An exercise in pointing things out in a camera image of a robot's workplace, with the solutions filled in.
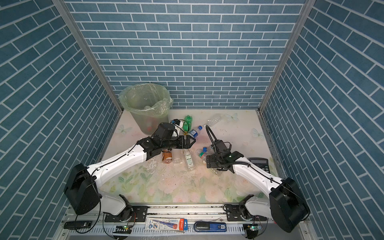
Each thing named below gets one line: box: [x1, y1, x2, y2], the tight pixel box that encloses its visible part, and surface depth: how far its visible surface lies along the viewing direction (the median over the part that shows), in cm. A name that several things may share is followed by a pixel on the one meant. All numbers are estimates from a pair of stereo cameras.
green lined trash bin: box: [119, 83, 173, 135], surface depth 98 cm
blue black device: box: [193, 222, 228, 232], surface depth 70 cm
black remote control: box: [63, 221, 93, 229], surface depth 70 cm
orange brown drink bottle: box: [162, 149, 172, 164], surface depth 90 cm
